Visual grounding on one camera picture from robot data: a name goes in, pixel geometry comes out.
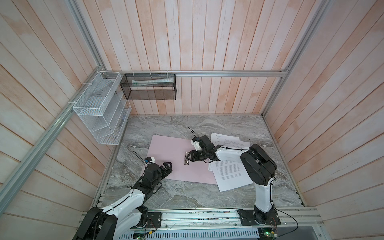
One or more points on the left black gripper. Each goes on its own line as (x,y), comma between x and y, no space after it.
(169,169)

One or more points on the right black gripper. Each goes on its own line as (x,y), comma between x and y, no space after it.
(193,155)

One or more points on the pink file folder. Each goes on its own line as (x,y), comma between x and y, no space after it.
(167,149)

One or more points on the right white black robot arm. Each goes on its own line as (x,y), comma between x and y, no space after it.
(260,168)

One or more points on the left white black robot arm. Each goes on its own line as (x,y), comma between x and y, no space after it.
(110,222)

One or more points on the horizontal aluminium back bar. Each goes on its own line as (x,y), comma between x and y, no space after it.
(228,73)

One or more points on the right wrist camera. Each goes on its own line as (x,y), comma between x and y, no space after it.
(195,142)

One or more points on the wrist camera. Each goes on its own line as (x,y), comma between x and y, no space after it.
(195,142)
(149,160)

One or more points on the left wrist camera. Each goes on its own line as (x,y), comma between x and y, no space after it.
(149,160)

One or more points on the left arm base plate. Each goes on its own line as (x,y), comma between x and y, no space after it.
(150,220)

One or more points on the white perforated cable duct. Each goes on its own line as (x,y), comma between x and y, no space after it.
(218,234)

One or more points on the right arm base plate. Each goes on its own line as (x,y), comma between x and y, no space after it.
(256,217)

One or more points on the white wire mesh shelf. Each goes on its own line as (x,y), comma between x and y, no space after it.
(103,109)

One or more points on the black mesh wall basket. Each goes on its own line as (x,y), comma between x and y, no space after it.
(149,87)

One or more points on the aluminium front rail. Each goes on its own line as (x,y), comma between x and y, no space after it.
(221,218)

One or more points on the left aluminium frame bar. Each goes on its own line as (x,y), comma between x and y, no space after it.
(28,164)

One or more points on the right aluminium frame post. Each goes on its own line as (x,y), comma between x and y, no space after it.
(320,11)

